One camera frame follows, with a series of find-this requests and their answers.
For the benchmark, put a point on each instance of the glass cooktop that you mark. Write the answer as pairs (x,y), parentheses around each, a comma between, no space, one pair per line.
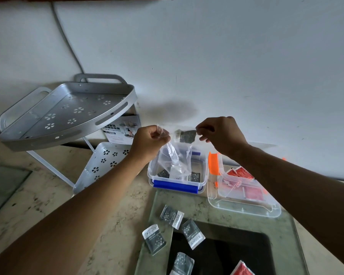
(223,246)

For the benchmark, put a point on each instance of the clear lid with orange latches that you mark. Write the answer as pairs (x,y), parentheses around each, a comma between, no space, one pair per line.
(240,203)

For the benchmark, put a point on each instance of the silver metal corner shelf rack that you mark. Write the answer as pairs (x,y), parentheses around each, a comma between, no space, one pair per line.
(66,117)

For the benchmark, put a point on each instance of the person's left fingers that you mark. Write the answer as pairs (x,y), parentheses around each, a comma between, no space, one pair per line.
(160,134)

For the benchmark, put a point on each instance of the grey sachet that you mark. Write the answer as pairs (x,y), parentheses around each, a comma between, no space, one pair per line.
(154,239)
(182,264)
(196,177)
(172,216)
(192,234)
(187,136)
(163,173)

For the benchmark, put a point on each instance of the red sachet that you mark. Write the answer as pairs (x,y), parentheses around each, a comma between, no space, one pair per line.
(241,172)
(253,193)
(241,269)

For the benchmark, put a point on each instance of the person's left forearm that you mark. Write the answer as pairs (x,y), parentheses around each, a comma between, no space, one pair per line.
(66,217)

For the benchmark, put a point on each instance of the printed cardboard box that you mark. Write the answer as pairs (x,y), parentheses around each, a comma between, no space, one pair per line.
(123,130)

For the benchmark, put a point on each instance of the clear container with blue latches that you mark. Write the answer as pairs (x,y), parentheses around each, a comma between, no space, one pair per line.
(177,184)

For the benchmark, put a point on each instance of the person's right forearm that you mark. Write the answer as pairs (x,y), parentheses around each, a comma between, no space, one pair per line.
(304,194)

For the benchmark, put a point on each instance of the person's right hand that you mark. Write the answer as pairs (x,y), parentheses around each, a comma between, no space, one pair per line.
(226,136)

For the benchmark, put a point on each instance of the person's left hand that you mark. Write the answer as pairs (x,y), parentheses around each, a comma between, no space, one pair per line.
(144,146)

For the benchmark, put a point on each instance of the person's right fingers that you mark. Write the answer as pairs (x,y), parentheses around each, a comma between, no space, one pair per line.
(204,132)

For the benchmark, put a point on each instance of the clear plastic zip bag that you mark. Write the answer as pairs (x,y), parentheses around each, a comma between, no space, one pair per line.
(175,158)

